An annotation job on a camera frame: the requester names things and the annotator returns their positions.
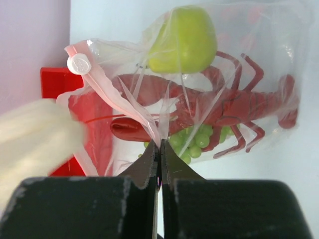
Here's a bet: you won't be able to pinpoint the clear zip top bag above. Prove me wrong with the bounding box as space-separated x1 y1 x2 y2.
66 0 312 175

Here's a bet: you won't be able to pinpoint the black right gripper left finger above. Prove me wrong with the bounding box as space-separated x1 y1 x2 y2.
0 142 160 239

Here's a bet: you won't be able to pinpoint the red plastic bin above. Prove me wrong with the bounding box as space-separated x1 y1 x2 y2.
40 67 113 176

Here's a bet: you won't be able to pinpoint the green fake grapes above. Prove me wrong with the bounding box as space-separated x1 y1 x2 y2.
138 123 241 165

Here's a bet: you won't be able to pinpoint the green fake pear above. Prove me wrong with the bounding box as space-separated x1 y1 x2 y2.
148 5 217 74

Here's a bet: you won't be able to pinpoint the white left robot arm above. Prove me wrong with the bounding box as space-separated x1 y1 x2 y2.
0 99 86 208

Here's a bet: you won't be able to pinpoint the red fake lobster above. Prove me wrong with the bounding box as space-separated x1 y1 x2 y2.
84 51 300 160

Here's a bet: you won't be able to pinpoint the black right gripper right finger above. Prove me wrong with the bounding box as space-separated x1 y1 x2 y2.
160 140 312 239

